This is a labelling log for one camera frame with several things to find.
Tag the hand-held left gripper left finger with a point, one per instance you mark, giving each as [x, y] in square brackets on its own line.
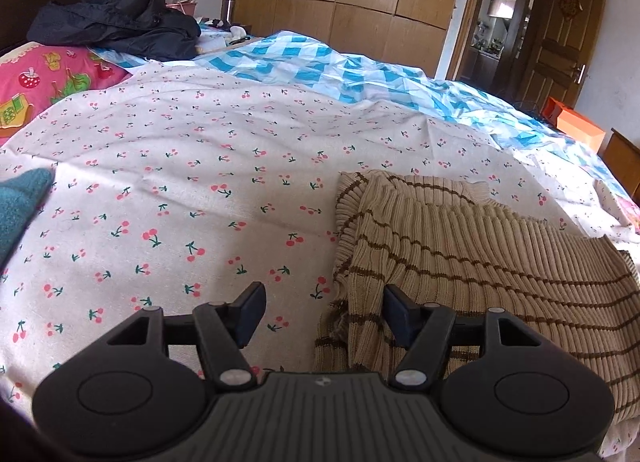
[250, 314]

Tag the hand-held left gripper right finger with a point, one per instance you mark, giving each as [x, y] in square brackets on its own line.
[402, 317]

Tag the beige brown-striped knit sweater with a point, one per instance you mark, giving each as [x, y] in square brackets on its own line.
[475, 252]

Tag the white cherry-print bed sheet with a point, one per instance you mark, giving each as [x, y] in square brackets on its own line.
[200, 166]

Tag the pink printed bedding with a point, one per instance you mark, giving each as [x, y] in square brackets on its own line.
[632, 212]

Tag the blue fleece cloth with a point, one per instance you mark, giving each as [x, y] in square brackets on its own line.
[17, 212]

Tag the orange box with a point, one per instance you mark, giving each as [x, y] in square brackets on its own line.
[580, 126]

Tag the blue white checked quilt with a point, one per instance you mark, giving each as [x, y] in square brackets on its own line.
[310, 56]

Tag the wooden bedside cabinet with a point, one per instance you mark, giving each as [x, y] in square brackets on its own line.
[622, 156]

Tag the brown wooden door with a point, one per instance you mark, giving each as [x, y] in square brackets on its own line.
[555, 56]

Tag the steel bottle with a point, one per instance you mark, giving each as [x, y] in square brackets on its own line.
[228, 9]

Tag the pink cartoon-print pillow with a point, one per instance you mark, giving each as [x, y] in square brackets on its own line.
[35, 86]

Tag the pink basket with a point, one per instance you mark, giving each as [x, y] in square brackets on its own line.
[182, 6]

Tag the dark navy jacket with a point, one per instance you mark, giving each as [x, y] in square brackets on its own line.
[115, 21]

